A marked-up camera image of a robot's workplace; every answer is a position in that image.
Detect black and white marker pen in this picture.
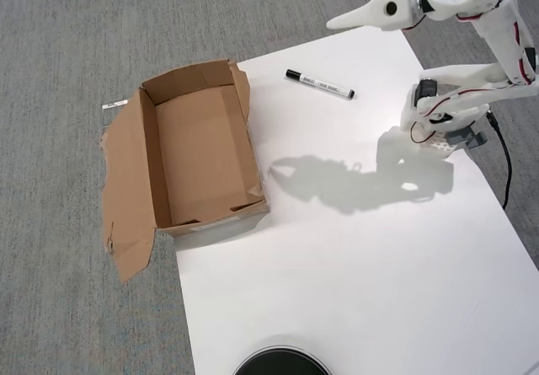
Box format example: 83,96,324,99
286,68,356,100

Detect open brown cardboard box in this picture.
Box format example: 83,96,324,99
99,57,270,284

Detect grey table clamp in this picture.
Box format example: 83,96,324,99
446,126,488,151

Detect black round disc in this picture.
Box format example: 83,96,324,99
232,335,334,375

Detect black power cable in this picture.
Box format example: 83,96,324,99
486,111,514,211

